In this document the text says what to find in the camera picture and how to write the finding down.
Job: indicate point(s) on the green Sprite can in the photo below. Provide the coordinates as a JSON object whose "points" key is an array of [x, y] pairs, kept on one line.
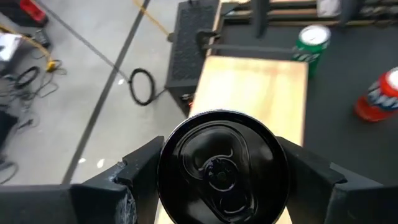
{"points": [[311, 49]]}

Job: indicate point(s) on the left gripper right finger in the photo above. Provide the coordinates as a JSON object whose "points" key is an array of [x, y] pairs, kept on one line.
{"points": [[326, 202]]}

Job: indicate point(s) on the red Fanta can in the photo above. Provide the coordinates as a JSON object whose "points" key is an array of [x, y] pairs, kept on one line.
{"points": [[379, 99]]}

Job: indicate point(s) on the white box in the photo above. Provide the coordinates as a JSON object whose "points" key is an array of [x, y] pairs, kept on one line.
{"points": [[9, 46]]}

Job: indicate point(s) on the white Celsius can black lid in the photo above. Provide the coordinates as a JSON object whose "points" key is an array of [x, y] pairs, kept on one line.
{"points": [[222, 174]]}

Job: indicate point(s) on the red tool case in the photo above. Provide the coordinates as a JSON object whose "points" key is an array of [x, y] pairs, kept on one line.
{"points": [[32, 11]]}

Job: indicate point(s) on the black perforated computer case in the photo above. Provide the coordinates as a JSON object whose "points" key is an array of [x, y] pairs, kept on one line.
{"points": [[186, 46]]}

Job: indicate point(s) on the black table mat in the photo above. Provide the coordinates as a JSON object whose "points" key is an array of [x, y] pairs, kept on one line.
{"points": [[335, 149]]}

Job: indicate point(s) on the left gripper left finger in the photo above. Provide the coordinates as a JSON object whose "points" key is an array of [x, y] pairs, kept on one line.
{"points": [[93, 205]]}

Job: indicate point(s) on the wooden shelf black metal legs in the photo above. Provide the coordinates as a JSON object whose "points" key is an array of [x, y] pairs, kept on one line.
{"points": [[248, 93]]}

